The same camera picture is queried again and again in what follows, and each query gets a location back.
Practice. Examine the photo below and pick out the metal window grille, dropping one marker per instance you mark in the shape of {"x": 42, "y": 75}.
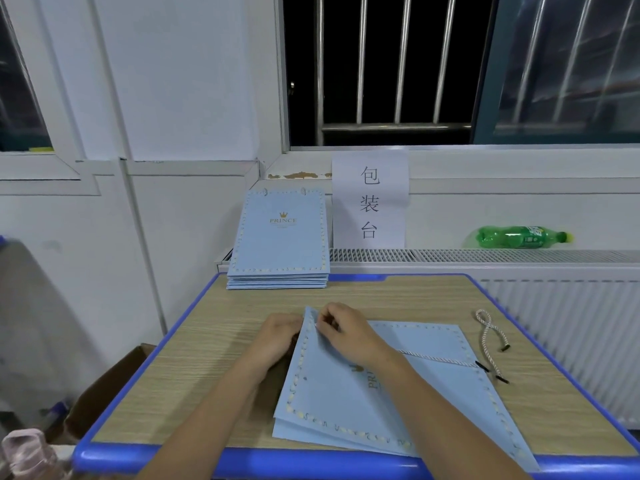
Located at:
{"x": 390, "y": 126}

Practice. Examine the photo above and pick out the white framed window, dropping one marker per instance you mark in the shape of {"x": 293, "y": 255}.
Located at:
{"x": 45, "y": 165}

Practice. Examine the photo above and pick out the blue-edged wooden desk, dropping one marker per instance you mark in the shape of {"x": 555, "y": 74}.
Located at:
{"x": 190, "y": 365}

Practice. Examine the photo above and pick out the person's right forearm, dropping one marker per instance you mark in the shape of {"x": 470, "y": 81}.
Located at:
{"x": 450, "y": 430}

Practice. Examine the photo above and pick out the stack of finished blue bags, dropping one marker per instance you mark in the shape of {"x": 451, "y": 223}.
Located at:
{"x": 275, "y": 283}

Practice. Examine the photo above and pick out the green plastic bottle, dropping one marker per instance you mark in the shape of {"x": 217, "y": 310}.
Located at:
{"x": 520, "y": 237}

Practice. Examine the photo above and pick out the white paper sign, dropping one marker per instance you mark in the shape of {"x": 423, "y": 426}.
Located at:
{"x": 370, "y": 195}

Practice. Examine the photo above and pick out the brown cardboard box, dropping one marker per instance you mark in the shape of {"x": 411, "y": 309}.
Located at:
{"x": 105, "y": 390}

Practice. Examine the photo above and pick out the person's right hand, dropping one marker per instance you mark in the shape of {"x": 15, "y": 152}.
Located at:
{"x": 358, "y": 337}

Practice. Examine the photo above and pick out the teal framed sliding window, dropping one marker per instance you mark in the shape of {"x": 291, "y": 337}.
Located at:
{"x": 570, "y": 65}

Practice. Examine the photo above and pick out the pink water bottle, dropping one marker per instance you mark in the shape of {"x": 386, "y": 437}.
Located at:
{"x": 30, "y": 455}

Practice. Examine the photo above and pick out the person's left hand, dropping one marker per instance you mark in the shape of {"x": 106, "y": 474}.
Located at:
{"x": 272, "y": 343}

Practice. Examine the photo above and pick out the person's left forearm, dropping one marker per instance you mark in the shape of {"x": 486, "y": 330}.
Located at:
{"x": 205, "y": 435}

